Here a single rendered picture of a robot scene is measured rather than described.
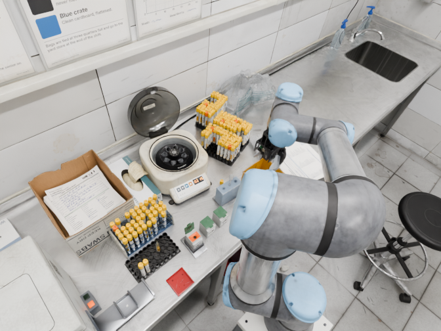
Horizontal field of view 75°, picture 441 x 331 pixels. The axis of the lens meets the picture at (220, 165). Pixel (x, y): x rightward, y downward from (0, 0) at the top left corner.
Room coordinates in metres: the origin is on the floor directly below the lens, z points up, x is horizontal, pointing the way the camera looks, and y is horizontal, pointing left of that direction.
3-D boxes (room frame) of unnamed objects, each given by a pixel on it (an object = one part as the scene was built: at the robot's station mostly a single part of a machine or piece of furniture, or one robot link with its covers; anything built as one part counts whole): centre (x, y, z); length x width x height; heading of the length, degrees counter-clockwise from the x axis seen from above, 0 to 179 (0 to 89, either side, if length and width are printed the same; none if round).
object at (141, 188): (0.63, 0.33, 0.92); 0.24 x 0.12 x 0.10; 50
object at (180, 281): (0.29, 0.08, 0.88); 0.07 x 0.07 x 0.01; 50
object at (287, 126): (0.61, -0.17, 1.35); 0.11 x 0.11 x 0.08; 83
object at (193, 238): (0.43, 0.05, 0.92); 0.05 x 0.04 x 0.06; 47
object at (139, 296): (0.17, 0.23, 0.92); 0.21 x 0.07 x 0.05; 140
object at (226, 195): (0.65, -0.05, 0.92); 0.10 x 0.07 x 0.10; 135
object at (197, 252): (0.43, 0.05, 0.89); 0.09 x 0.05 x 0.04; 47
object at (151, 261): (0.36, 0.19, 0.93); 0.17 x 0.09 x 0.11; 140
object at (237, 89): (1.25, -0.02, 0.97); 0.26 x 0.17 x 0.19; 154
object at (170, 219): (0.45, 0.25, 0.91); 0.20 x 0.10 x 0.07; 140
